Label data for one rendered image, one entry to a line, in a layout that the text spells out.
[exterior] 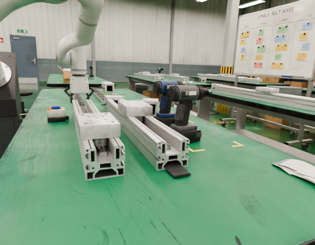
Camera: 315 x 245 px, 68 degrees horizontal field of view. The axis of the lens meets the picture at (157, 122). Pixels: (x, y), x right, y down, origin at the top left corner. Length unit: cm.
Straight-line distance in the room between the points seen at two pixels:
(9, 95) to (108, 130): 83
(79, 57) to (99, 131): 76
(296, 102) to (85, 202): 184
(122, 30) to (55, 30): 312
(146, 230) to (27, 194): 29
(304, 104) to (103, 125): 171
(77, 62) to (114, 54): 1126
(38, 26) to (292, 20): 1056
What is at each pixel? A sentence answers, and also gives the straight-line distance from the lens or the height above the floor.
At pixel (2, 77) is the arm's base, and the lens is 147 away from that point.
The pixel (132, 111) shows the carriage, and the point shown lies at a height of 89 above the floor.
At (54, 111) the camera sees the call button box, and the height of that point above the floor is 84.
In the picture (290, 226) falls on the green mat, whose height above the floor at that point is 78.
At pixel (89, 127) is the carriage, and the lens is 65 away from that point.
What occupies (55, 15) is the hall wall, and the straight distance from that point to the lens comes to 1246.
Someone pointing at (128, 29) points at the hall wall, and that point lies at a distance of 1291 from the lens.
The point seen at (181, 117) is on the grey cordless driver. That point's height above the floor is 88.
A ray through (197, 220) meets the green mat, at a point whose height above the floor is 78.
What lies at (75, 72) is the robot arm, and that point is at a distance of 137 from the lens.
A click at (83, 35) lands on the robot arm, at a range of 124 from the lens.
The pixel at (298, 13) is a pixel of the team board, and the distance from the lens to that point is 386.
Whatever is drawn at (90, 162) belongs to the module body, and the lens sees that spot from 61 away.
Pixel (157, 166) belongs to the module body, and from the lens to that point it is 66.
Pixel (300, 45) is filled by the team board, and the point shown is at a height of 138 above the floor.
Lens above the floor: 107
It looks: 14 degrees down
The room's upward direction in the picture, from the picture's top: 2 degrees clockwise
